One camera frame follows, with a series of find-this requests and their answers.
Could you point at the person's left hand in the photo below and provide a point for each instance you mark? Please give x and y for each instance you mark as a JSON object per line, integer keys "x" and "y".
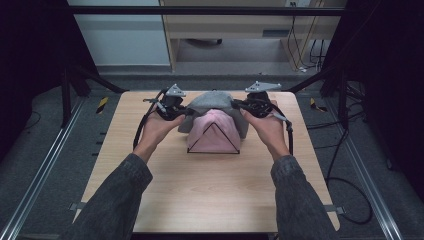
{"x": 153, "y": 131}

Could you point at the black metal frame stand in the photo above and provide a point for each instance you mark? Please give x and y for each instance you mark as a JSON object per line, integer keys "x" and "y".
{"x": 343, "y": 100}
{"x": 65, "y": 100}

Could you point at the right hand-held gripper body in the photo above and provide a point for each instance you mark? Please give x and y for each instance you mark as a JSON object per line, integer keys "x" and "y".
{"x": 261, "y": 103}

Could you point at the person's right hand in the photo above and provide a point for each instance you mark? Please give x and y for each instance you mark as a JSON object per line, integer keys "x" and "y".
{"x": 271, "y": 131}

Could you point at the aluminium floor rail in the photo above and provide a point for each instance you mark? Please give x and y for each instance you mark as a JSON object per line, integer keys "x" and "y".
{"x": 360, "y": 166}
{"x": 45, "y": 166}

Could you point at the pink knit beanie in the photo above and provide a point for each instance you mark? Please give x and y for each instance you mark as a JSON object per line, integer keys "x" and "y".
{"x": 213, "y": 140}

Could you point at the yellow black tape strip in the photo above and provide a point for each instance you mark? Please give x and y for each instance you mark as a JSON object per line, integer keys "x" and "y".
{"x": 102, "y": 104}

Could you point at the white cabinet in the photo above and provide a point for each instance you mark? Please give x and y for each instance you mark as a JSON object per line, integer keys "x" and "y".
{"x": 123, "y": 36}

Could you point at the grey knit beanie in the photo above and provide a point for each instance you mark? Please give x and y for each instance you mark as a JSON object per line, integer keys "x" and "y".
{"x": 213, "y": 100}

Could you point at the black horizontal frame bar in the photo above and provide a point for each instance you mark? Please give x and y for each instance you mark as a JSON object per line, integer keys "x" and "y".
{"x": 200, "y": 10}

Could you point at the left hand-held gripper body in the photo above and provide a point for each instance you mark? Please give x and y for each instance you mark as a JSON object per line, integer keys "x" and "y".
{"x": 170, "y": 103}

